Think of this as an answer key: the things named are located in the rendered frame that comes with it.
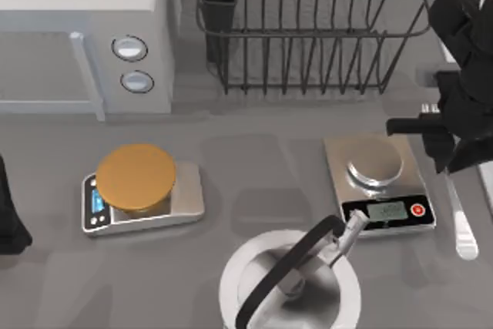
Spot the silver scale with steel plate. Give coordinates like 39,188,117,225
323,133,438,238

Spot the silver scale with orange plate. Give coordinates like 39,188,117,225
81,143,206,239

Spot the small round microwave knob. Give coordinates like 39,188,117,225
119,69,156,96

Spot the large round microwave knob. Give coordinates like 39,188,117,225
110,35,149,63

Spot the microwave oven door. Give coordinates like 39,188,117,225
0,11,106,122

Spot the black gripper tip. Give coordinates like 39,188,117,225
0,155,34,257

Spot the dark wire dish rack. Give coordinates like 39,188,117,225
195,0,432,96

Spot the pale microwave door handle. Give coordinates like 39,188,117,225
69,32,106,122

